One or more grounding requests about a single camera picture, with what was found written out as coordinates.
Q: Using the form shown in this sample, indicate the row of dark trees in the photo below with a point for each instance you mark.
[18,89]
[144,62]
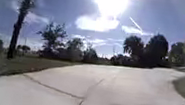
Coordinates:
[134,50]

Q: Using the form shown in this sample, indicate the pale concrete path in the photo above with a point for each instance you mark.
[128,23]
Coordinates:
[120,88]

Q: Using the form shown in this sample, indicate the grass field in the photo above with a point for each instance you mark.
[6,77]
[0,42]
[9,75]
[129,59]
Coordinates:
[15,63]

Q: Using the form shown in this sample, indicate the tall dark palm tree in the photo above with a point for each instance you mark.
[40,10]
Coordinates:
[17,30]

